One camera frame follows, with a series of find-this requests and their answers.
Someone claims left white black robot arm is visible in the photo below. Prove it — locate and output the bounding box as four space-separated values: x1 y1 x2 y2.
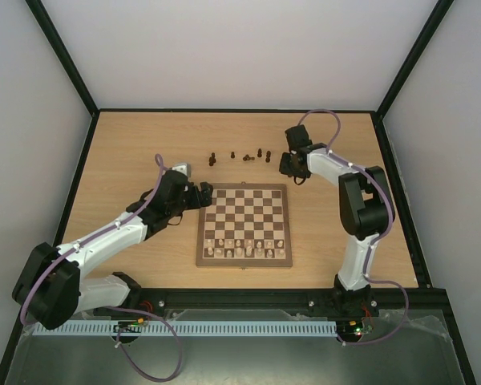
12 168 213 330

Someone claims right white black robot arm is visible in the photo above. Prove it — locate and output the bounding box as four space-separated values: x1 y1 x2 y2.
279 124 394 314

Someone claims wooden chess board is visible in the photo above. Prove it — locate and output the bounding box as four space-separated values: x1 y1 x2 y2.
196 183 293 268

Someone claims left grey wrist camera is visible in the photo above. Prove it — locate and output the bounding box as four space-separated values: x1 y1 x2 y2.
171 162 192 178

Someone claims light blue cable duct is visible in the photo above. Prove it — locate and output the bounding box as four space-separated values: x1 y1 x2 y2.
32 320 338 338

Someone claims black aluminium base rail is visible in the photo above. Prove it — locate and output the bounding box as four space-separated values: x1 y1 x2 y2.
139 288 453 320

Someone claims black frame post right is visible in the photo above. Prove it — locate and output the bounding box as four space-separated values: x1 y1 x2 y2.
373 0 455 122

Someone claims black frame post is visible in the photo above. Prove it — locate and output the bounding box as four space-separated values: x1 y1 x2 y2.
373 0 455 122
25 0 99 116

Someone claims black frame post left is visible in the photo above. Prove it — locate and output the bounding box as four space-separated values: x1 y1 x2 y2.
25 0 99 116

